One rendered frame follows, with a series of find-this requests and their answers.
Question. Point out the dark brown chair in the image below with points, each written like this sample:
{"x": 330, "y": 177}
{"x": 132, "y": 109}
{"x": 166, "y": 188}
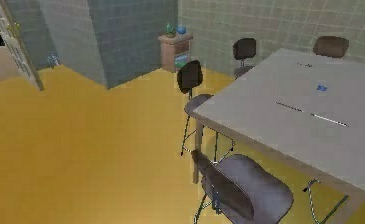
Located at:
{"x": 243, "y": 190}
{"x": 330, "y": 46}
{"x": 244, "y": 48}
{"x": 190, "y": 76}

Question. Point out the brown wooden side cabinet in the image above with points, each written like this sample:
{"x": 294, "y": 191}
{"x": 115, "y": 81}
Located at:
{"x": 174, "y": 53}

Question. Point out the blue bowl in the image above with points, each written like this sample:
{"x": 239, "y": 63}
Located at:
{"x": 181, "y": 30}

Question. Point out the green house plant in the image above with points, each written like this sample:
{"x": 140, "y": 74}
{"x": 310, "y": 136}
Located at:
{"x": 170, "y": 30}

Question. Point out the black thin stick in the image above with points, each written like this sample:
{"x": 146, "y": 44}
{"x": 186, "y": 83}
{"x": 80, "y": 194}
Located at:
{"x": 289, "y": 106}

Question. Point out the grey table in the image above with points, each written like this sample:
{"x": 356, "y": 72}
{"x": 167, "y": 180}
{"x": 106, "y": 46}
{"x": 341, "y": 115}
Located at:
{"x": 290, "y": 133}

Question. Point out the small grey metal object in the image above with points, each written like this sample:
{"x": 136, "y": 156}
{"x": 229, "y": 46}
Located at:
{"x": 53, "y": 60}

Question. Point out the small blue object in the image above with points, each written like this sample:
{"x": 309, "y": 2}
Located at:
{"x": 321, "y": 88}

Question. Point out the white thin stick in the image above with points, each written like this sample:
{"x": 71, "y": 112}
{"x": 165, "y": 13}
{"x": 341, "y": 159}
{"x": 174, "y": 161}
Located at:
{"x": 329, "y": 120}

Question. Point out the grey panelled room door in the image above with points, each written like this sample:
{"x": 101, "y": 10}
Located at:
{"x": 15, "y": 46}

